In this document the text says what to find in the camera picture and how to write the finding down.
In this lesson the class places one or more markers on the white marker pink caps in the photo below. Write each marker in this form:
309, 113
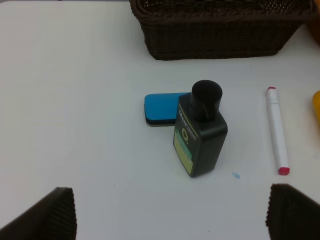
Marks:
277, 132

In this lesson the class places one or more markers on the dark brown wicker basket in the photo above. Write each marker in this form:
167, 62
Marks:
219, 29

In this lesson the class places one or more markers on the blue whiteboard eraser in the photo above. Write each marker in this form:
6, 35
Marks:
160, 109

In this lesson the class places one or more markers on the dark green pump bottle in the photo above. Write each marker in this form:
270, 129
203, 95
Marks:
200, 129

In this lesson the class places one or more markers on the yellow mango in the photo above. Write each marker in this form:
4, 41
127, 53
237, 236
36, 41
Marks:
316, 103

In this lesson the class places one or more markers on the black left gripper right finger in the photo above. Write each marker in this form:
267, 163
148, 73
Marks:
292, 215

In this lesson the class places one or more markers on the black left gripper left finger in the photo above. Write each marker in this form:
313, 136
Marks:
51, 218

